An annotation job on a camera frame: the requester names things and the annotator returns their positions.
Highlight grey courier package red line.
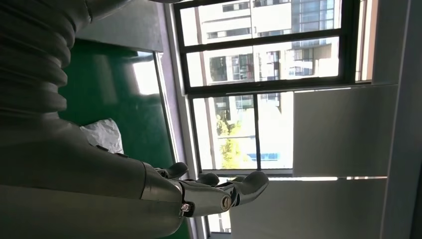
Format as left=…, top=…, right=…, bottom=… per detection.
left=80, top=119, right=124, bottom=155

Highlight green conveyor belt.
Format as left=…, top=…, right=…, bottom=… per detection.
left=58, top=39, right=190, bottom=239

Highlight black framed window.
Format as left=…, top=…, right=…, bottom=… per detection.
left=173, top=0, right=378, bottom=233

